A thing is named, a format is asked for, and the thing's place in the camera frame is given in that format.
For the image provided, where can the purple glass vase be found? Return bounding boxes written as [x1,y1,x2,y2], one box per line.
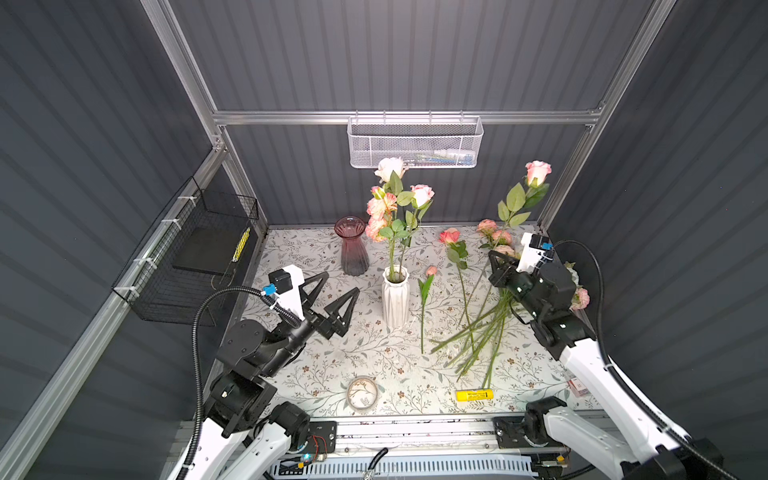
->
[334,216,369,276]

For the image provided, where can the white wire wall basket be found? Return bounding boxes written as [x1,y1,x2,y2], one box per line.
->
[346,113,484,169]

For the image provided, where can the pink roses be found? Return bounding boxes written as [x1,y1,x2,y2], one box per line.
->
[365,157,435,283]

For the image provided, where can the black wire wall basket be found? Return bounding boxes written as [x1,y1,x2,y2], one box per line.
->
[113,178,260,325]

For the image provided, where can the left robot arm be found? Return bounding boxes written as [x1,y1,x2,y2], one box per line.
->
[169,265,360,479]

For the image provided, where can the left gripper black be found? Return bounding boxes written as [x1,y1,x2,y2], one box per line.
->
[260,271,355,382]

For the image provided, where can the pink rose stem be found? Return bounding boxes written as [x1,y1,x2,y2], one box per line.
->
[497,160,552,228]

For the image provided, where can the yellow label tag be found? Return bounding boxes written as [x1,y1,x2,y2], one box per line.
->
[455,389,494,403]

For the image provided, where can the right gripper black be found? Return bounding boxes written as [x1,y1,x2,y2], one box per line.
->
[489,248,543,321]

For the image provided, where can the white ribbed ceramic vase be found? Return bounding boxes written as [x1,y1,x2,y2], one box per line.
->
[382,264,410,330]

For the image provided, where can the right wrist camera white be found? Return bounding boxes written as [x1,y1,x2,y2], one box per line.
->
[516,232,554,274]

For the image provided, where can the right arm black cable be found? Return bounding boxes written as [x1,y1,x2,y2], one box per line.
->
[551,239,739,480]

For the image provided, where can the clear tape roll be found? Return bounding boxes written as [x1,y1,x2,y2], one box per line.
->
[346,376,379,413]

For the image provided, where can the bunch of artificial flowers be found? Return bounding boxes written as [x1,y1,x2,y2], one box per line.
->
[430,219,590,389]

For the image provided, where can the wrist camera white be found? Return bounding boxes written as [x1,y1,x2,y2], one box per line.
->
[264,265,304,323]
[516,232,554,274]

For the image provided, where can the single pink rose on mat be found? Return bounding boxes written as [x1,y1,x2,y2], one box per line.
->
[439,227,475,352]

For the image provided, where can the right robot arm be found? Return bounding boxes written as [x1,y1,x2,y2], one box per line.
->
[488,251,727,479]

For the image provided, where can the floral table mat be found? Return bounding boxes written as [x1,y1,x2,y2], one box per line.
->
[252,226,598,417]

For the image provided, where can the small pink bud stem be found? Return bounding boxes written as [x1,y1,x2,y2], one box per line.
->
[418,265,438,354]

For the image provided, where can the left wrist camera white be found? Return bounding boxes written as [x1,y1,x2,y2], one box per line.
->
[264,265,304,323]

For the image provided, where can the black notebook in basket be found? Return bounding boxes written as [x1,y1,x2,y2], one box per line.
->
[172,227,241,275]

